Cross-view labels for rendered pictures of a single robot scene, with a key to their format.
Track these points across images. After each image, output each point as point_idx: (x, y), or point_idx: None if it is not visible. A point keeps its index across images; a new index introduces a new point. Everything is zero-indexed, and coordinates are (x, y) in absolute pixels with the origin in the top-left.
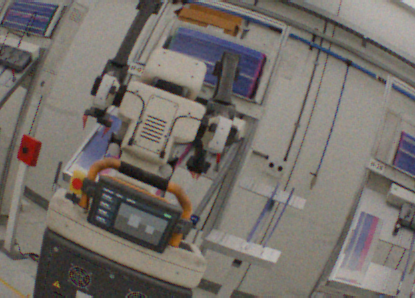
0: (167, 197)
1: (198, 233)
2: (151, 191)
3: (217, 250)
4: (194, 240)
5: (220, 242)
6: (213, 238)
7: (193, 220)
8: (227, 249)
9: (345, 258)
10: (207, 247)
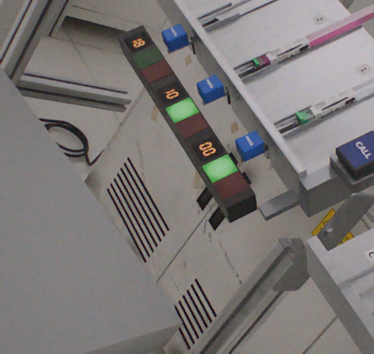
0: (354, 53)
1: (361, 211)
2: (319, 19)
3: (343, 319)
4: (327, 231)
5: (355, 291)
6: (367, 257)
7: (356, 154)
8: (369, 341)
9: None
10: (318, 284)
